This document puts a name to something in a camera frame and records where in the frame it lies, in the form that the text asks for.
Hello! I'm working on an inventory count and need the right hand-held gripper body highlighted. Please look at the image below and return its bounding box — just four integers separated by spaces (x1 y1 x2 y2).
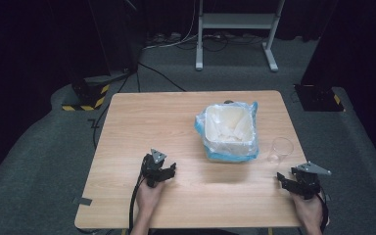
290 161 333 201

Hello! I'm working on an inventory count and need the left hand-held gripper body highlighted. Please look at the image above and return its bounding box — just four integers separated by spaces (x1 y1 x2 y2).
141 148 169 189

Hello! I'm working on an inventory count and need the clear plastic cup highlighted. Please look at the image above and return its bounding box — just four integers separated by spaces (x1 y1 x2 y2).
266 136 295 165

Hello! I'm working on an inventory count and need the bin with blue bag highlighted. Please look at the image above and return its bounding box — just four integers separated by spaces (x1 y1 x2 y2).
193 100 260 164

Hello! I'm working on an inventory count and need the white trash bin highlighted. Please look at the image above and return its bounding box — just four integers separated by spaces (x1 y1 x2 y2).
203 104 256 155

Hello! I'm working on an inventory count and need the person's left hand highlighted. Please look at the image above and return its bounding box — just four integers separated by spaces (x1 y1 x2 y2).
135 180 166 213

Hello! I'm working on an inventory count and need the person's right hand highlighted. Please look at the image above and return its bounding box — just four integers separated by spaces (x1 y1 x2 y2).
290 192 326 226

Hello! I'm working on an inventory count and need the grey tape strip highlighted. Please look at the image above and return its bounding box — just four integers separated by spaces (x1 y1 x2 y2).
71 197 93 207

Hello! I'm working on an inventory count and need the black yellow striped stand base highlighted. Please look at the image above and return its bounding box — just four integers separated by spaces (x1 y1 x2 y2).
61 75 111 113

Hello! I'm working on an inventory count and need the white metal stand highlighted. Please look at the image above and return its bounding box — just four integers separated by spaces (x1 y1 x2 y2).
194 0 287 73

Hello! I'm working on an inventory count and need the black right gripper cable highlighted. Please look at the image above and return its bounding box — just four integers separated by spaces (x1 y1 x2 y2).
317 185 330 233

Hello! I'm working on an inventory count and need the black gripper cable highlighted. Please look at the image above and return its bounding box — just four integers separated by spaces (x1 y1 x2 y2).
317 185 330 233
128 174 145 234

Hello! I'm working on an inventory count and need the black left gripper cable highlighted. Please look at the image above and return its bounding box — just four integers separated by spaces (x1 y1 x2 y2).
128 174 145 234

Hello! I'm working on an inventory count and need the thin black floor cable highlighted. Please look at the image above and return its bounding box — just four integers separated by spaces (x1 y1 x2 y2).
87 72 132 151

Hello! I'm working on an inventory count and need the white floor cable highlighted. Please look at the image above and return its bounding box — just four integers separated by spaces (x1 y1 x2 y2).
142 0 200 51

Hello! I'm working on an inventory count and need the bundle of black floor cables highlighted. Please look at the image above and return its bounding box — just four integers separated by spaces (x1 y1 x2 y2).
175 31 266 53

